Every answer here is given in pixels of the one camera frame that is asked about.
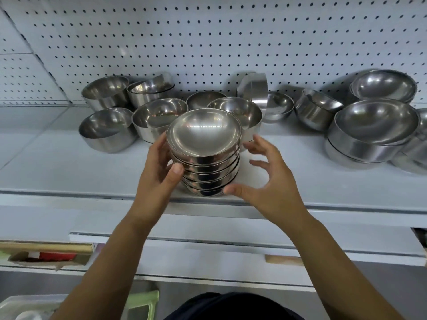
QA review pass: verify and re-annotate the person's right hand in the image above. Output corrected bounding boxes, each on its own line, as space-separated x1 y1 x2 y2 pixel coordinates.
224 134 311 228

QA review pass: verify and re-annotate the person's left hand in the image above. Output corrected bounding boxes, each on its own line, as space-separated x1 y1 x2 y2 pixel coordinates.
131 131 185 228

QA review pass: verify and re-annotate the stack of small steel bowls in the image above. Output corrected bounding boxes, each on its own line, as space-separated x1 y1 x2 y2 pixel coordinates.
166 108 242 198

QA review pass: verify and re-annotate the person's left forearm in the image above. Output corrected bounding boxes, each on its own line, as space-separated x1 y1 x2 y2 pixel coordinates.
49 210 171 320

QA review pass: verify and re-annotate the person's right forearm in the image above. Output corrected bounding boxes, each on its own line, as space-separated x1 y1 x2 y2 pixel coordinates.
276 210 405 320

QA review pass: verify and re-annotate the white metal shelf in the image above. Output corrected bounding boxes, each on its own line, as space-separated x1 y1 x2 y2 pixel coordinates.
0 105 427 228
68 230 427 268

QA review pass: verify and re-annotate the group of medium steel bowls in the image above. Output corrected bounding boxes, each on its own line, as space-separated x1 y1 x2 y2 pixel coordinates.
78 72 344 154

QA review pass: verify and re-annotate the large steel bowl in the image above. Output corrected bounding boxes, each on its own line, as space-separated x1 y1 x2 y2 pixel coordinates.
390 108 427 176
328 98 420 162
324 139 401 170
348 69 418 104

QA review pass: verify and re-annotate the person's dark clothing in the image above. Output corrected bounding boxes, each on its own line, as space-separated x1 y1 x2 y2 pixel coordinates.
173 292 305 320

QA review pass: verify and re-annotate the white pegboard panel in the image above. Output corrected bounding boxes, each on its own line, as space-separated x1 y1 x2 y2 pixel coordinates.
0 0 427 108

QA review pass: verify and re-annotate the green plastic stool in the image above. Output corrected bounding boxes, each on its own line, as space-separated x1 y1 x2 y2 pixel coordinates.
128 290 160 320

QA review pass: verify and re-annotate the red packet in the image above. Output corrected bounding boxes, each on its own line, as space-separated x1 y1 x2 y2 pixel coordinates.
38 252 69 262

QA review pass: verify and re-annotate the brown cardboard box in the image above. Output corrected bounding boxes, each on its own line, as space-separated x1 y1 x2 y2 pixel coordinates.
0 241 95 271

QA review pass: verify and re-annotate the white plastic container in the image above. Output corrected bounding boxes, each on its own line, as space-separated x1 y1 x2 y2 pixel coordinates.
0 295 68 320

